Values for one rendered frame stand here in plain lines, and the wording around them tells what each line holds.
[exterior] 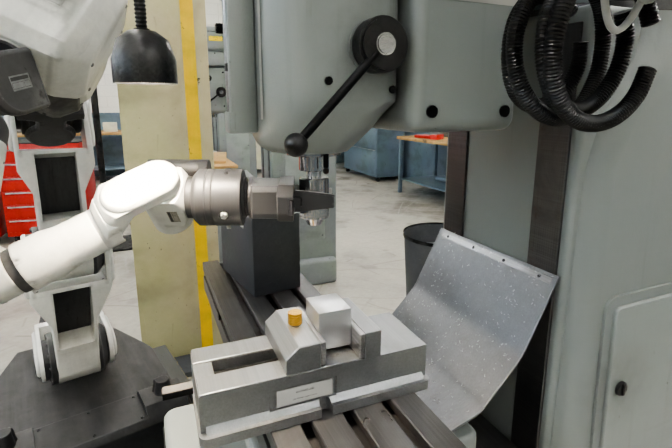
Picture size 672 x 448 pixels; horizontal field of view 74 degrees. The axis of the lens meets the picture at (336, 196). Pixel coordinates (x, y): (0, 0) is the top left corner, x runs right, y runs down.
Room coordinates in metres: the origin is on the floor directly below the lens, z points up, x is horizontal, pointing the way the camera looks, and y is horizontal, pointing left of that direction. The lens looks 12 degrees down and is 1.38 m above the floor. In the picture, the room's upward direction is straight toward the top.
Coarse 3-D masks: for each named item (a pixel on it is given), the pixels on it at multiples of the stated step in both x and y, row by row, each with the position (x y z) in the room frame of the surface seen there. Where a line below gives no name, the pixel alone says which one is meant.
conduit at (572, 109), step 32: (544, 0) 0.56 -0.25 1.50; (512, 32) 0.58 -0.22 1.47; (544, 32) 0.55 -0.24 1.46; (608, 32) 0.63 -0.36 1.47; (512, 64) 0.58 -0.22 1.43; (544, 64) 0.53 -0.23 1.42; (576, 64) 0.65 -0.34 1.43; (512, 96) 0.62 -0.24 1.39; (544, 96) 0.56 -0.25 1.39; (608, 96) 0.59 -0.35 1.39; (640, 96) 0.57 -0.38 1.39; (576, 128) 0.55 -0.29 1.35; (608, 128) 0.56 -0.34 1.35
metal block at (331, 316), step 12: (312, 300) 0.65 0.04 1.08; (324, 300) 0.65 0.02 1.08; (336, 300) 0.65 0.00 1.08; (312, 312) 0.63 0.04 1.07; (324, 312) 0.61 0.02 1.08; (336, 312) 0.62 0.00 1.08; (348, 312) 0.62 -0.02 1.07; (324, 324) 0.61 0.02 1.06; (336, 324) 0.62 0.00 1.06; (348, 324) 0.62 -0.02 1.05; (324, 336) 0.61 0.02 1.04; (336, 336) 0.62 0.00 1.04; (348, 336) 0.62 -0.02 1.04
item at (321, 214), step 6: (300, 186) 0.68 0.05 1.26; (306, 186) 0.67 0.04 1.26; (312, 186) 0.67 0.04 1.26; (318, 186) 0.67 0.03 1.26; (324, 186) 0.68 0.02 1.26; (324, 192) 0.68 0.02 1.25; (312, 210) 0.67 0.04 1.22; (318, 210) 0.67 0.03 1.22; (324, 210) 0.68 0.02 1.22; (300, 216) 0.69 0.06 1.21; (306, 216) 0.67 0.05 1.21; (312, 216) 0.67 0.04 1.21; (318, 216) 0.67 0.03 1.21; (324, 216) 0.68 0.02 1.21
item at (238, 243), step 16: (256, 224) 0.97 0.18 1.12; (272, 224) 0.99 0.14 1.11; (288, 224) 1.01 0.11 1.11; (224, 240) 1.12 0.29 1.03; (240, 240) 1.02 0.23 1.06; (256, 240) 0.96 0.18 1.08; (272, 240) 0.99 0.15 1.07; (288, 240) 1.01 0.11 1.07; (224, 256) 1.13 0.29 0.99; (240, 256) 1.03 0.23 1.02; (256, 256) 0.96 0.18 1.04; (272, 256) 0.98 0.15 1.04; (288, 256) 1.01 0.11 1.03; (240, 272) 1.03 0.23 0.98; (256, 272) 0.96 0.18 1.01; (272, 272) 0.98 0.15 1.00; (288, 272) 1.01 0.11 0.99; (256, 288) 0.96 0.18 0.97; (272, 288) 0.98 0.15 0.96; (288, 288) 1.01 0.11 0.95
